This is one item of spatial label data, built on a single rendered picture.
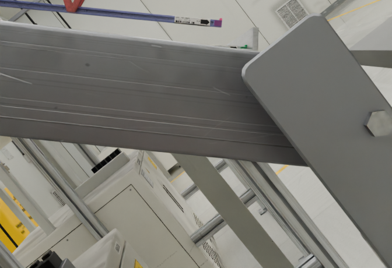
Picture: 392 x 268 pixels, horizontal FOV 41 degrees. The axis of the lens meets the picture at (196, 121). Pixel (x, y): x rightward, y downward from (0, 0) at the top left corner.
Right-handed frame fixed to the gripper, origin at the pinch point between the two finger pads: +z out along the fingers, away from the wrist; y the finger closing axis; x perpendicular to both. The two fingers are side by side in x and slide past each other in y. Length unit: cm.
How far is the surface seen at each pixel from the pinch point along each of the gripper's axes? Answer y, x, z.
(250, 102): 60, 21, 12
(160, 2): -750, 5, -121
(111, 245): 1.6, 10.2, 39.2
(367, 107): 65, 26, 12
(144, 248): -85, 16, 66
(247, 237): -29, 39, 44
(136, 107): 60, 14, 13
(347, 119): 65, 25, 12
